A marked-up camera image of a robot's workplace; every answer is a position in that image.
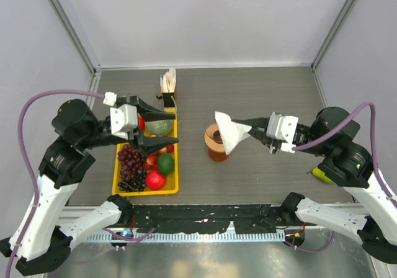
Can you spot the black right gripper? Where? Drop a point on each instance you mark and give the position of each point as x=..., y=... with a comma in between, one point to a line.
x=260, y=134

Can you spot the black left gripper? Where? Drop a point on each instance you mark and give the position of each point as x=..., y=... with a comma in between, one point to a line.
x=149, y=143

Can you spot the round wooden dripper stand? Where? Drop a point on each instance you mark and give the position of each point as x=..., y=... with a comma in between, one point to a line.
x=213, y=139

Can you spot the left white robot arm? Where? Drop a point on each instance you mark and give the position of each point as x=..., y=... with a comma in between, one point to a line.
x=40, y=244

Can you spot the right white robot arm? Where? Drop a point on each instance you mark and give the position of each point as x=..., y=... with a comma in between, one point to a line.
x=347, y=164

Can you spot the dark filter holder box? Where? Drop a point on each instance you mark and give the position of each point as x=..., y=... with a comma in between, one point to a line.
x=168, y=98

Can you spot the red apple back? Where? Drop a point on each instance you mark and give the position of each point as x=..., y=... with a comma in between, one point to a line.
x=141, y=124

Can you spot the red apple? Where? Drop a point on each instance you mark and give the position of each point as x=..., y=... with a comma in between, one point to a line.
x=155, y=180
x=141, y=124

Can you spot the green netted melon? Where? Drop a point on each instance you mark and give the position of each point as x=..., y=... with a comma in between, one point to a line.
x=160, y=128

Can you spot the green lime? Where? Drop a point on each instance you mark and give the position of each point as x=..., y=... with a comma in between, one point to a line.
x=165, y=164

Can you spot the dark purple grape bunch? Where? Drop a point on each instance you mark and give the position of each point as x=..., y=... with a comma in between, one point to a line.
x=132, y=173

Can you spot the red apple front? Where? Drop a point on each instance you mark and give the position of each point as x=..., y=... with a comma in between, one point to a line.
x=155, y=180

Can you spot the yellow plastic fruit tray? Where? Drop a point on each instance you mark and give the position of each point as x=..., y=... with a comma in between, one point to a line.
x=171, y=185

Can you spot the green pear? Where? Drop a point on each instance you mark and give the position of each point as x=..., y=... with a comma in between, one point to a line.
x=319, y=174

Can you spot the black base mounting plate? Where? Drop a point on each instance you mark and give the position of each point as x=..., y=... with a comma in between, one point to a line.
x=210, y=219

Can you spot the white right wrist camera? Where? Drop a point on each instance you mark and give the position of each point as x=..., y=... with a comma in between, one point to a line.
x=281, y=131

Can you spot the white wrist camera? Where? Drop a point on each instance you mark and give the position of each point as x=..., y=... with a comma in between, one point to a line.
x=281, y=131
x=124, y=119

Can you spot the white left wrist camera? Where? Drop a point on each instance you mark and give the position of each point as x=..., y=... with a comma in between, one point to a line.
x=124, y=119

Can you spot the white perforated cable rail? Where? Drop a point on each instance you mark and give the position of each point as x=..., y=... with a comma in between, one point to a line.
x=229, y=236

